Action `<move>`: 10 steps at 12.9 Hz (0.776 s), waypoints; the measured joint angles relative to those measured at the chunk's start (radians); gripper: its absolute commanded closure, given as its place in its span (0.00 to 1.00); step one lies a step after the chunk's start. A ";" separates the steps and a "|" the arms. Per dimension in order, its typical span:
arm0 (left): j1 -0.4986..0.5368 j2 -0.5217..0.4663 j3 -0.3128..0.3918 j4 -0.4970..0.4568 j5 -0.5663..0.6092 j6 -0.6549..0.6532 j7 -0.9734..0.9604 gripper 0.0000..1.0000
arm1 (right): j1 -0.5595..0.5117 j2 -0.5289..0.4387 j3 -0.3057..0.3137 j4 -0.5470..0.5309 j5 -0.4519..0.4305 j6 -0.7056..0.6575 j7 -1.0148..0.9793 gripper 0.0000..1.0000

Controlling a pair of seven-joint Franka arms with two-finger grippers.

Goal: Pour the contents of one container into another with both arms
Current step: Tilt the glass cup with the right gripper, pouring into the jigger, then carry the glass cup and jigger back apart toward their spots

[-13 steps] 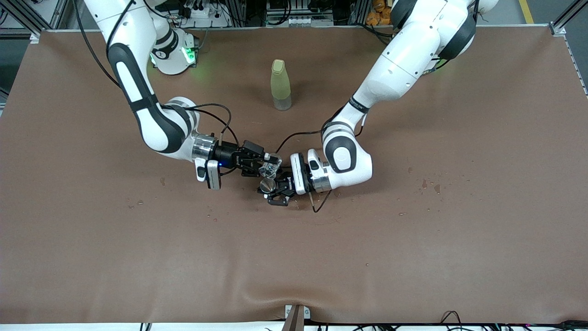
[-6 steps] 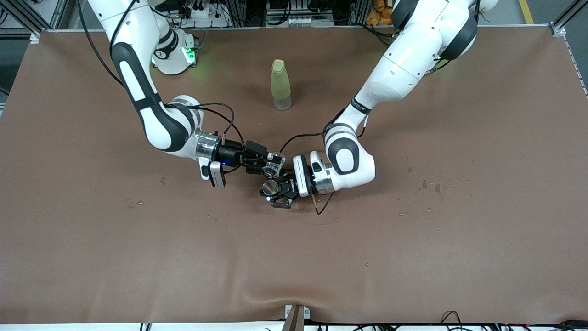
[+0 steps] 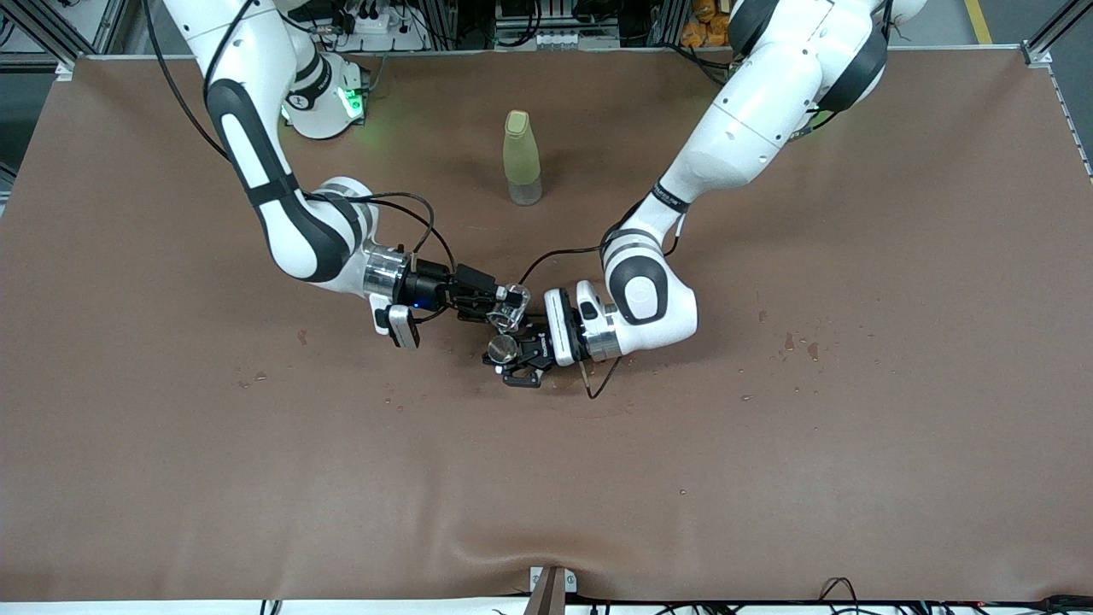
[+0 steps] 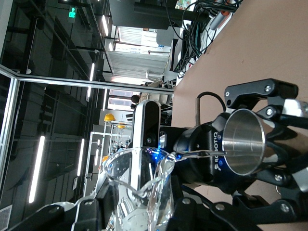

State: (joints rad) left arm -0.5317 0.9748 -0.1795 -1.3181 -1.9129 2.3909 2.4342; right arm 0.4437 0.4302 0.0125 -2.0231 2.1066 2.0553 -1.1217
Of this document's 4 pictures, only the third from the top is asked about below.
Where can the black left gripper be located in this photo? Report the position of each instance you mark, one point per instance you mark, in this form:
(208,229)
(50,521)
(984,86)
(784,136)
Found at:
(534,348)

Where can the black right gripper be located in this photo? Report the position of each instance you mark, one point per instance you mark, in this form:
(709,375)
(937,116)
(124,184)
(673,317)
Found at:
(429,287)

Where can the steel jigger cup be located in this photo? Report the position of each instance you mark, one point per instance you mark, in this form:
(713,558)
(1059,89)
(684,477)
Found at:
(502,348)

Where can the clear glass measuring cup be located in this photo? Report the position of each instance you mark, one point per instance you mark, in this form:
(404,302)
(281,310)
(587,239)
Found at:
(510,307)

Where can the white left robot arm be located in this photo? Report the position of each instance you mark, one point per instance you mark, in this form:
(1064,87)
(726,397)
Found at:
(751,111)

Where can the brown table mat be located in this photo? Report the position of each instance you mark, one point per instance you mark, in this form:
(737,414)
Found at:
(546,478)

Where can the yellow-green bottle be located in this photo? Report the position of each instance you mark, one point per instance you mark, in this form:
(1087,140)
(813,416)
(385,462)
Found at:
(522,154)

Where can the white power strip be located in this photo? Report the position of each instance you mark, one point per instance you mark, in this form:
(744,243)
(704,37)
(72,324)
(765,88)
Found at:
(555,38)
(380,26)

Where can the bag of orange snacks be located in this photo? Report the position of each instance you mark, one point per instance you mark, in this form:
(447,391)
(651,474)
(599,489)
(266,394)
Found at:
(704,26)

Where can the metal table bracket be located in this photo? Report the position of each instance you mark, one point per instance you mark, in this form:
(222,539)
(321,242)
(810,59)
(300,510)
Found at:
(552,589)

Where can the aluminium frame post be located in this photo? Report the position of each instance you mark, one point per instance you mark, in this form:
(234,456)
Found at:
(1055,34)
(51,30)

